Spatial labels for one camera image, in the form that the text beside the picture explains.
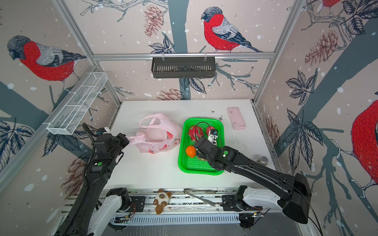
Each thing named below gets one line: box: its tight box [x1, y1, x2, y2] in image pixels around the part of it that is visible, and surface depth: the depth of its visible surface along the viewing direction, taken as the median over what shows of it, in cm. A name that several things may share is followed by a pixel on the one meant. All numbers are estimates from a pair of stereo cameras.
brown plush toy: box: [153, 188, 172, 215], surface depth 74 cm
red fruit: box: [188, 125, 204, 142], surface depth 94 cm
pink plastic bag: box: [126, 113, 183, 154], surface depth 87 cm
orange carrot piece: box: [186, 145, 197, 158], surface depth 88 cm
